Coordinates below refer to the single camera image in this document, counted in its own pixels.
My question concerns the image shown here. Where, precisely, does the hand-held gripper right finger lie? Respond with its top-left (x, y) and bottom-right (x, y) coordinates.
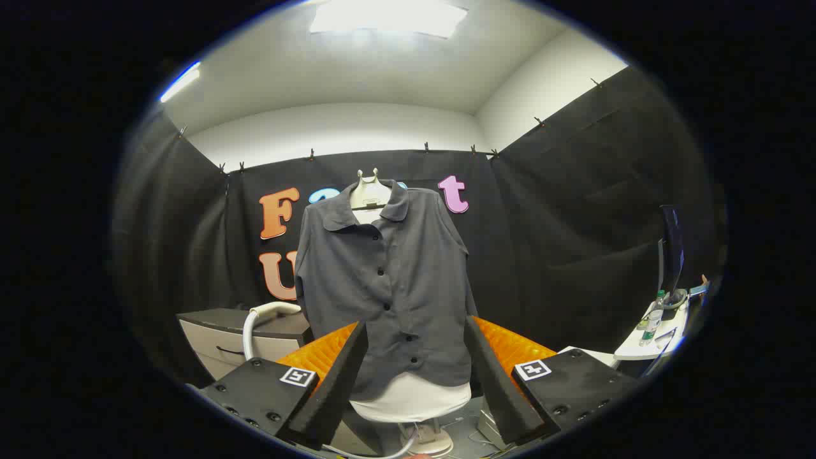
top-left (464, 315), bottom-right (640, 446)

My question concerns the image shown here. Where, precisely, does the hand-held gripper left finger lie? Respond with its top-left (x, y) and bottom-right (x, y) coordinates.
top-left (198, 321), bottom-right (369, 451)

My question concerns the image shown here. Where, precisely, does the dark grey button shirt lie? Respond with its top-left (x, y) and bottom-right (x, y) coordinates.
top-left (295, 180), bottom-right (477, 402)

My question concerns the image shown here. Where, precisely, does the white mannequin torso stand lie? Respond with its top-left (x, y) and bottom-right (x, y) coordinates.
top-left (349, 168), bottom-right (472, 457)

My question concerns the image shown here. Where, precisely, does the grey drawer cabinet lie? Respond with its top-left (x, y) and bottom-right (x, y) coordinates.
top-left (177, 308), bottom-right (313, 383)

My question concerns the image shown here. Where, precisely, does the small white table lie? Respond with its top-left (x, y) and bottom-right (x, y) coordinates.
top-left (614, 300), bottom-right (690, 361)

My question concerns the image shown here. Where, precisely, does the clear plastic bottle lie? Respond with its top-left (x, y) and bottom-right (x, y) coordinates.
top-left (639, 290), bottom-right (666, 347)

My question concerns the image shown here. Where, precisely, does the black backdrop cloth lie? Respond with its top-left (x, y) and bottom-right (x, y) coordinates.
top-left (112, 64), bottom-right (727, 383)

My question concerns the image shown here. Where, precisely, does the black monitor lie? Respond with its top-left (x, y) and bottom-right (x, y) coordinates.
top-left (659, 205), bottom-right (687, 319)

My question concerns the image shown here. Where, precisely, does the narrow ceiling light strip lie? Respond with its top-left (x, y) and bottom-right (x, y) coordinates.
top-left (159, 62), bottom-right (201, 103)

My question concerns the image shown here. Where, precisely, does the rectangular ceiling light panel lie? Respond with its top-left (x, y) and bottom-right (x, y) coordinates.
top-left (309, 0), bottom-right (469, 39)

